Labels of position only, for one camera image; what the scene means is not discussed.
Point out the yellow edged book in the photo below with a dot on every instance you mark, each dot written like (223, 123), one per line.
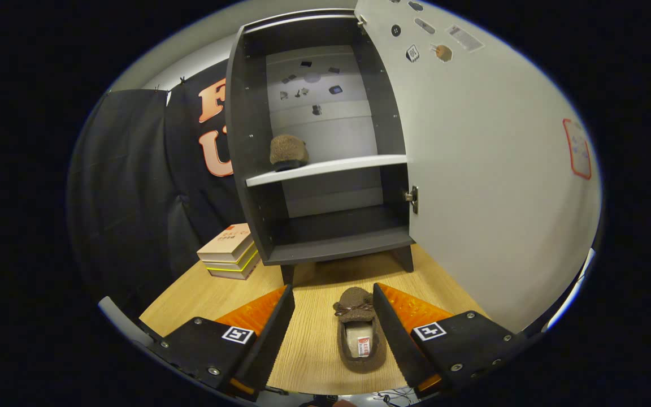
(235, 270)

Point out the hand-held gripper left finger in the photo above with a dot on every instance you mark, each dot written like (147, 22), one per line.
(269, 345)

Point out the brown fuzzy shoe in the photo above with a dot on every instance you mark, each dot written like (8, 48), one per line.
(354, 299)
(289, 150)

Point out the dark grey shoe cabinet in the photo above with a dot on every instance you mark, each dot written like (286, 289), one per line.
(246, 141)

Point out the beige cover book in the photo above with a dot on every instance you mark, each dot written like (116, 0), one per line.
(226, 240)

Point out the black backdrop cloth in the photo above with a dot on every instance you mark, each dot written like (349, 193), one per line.
(122, 198)

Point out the beige shoe cabinet door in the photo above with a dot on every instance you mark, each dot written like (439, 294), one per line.
(484, 198)

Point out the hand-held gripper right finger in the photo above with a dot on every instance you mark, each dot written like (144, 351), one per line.
(399, 339)

